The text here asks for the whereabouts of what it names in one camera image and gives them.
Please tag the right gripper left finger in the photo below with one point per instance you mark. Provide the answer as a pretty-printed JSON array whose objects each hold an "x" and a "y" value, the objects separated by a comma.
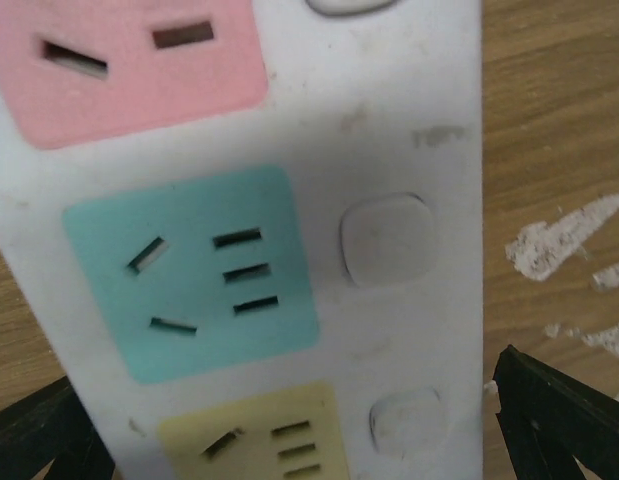
[{"x": 51, "y": 428}]

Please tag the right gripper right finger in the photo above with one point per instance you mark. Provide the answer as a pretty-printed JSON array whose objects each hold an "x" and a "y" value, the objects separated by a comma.
[{"x": 552, "y": 424}]

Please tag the white power strip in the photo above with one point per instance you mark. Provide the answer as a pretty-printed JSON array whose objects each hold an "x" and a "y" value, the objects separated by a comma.
[{"x": 252, "y": 230}]

